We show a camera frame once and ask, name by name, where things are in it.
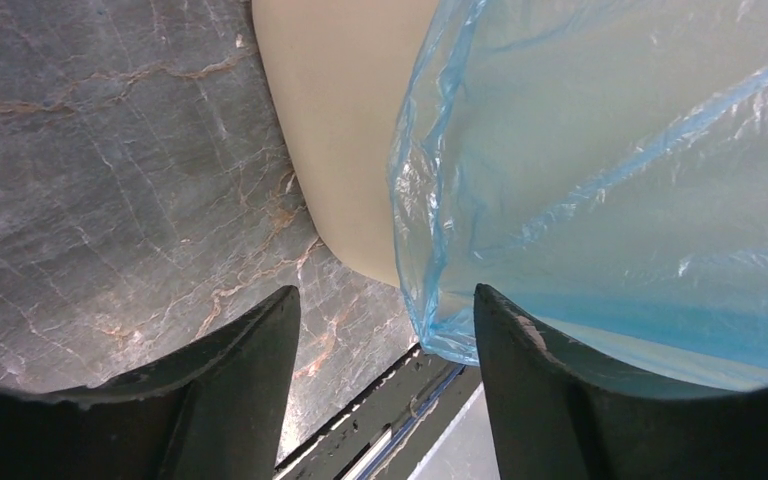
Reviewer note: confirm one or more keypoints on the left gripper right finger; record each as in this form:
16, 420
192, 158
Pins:
560, 409

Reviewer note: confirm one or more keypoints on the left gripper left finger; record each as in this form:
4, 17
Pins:
212, 409

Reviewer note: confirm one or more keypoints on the blue plastic trash bag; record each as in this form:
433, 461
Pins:
604, 165

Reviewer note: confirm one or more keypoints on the beige trash bin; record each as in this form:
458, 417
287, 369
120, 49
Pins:
337, 72

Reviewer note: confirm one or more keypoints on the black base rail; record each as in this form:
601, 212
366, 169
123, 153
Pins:
380, 430

